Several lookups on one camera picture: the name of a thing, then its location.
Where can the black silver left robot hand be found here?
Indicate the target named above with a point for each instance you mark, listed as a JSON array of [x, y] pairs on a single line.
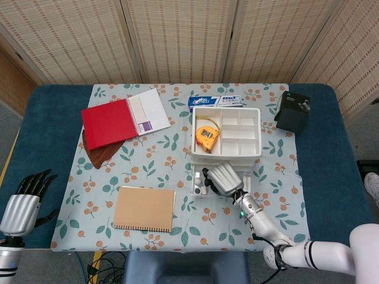
[[20, 208]]

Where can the kraft cover spiral notebook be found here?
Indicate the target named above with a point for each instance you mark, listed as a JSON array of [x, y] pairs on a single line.
[[142, 207]]

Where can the white compartment organizer box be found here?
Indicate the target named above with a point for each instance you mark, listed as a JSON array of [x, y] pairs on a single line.
[[231, 118]]

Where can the blue white toothpaste box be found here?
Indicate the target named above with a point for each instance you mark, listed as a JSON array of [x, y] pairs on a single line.
[[207, 101]]

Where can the brown folded cloth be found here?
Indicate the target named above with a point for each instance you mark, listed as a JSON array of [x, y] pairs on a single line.
[[99, 156]]

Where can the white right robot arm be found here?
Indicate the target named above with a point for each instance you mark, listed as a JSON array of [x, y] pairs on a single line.
[[260, 216]]

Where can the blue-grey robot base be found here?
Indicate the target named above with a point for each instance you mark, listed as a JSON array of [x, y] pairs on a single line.
[[186, 269]]

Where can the red spiral notebook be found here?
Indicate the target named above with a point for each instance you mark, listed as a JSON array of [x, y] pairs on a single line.
[[106, 124]]

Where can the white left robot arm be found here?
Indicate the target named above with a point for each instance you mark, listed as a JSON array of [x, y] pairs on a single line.
[[9, 260]]

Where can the white tape roll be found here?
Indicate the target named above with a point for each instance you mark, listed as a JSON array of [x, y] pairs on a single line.
[[197, 190]]

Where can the black cardboard box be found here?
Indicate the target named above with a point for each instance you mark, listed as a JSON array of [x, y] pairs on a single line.
[[291, 118]]

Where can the brown wooden door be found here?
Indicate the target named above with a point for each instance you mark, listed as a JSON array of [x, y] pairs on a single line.
[[13, 85]]

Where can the floral berry print tablecloth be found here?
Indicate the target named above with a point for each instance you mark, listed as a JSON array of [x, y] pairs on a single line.
[[207, 233]]

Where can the dark blue table cover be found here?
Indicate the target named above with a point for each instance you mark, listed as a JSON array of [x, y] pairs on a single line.
[[44, 133]]

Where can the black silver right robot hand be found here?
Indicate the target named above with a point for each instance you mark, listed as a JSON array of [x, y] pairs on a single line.
[[226, 180]]

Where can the yellow tape measure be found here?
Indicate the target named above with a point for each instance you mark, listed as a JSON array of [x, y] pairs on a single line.
[[205, 136]]

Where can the white shoe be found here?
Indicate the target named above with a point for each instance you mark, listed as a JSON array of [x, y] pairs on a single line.
[[372, 186]]

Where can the woven bamboo folding screen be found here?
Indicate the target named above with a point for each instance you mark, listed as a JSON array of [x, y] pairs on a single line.
[[177, 44]]

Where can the small white cylinder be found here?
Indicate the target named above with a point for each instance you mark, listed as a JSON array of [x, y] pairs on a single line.
[[197, 181]]

